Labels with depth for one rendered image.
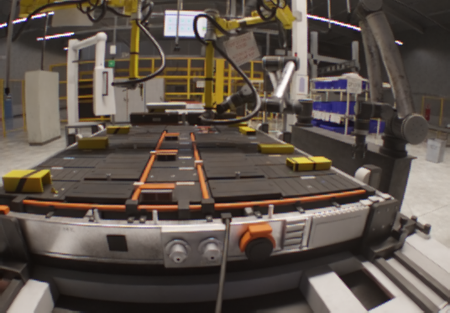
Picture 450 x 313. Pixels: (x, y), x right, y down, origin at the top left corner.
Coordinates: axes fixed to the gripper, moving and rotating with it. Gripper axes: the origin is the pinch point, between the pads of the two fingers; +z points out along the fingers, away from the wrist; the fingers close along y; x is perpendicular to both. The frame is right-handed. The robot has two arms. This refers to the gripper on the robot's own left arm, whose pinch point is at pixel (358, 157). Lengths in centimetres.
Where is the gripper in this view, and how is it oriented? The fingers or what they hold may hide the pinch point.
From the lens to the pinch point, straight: 174.0
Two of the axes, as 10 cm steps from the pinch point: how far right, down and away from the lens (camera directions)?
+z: -0.2, 9.8, 2.0
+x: -1.9, -2.0, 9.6
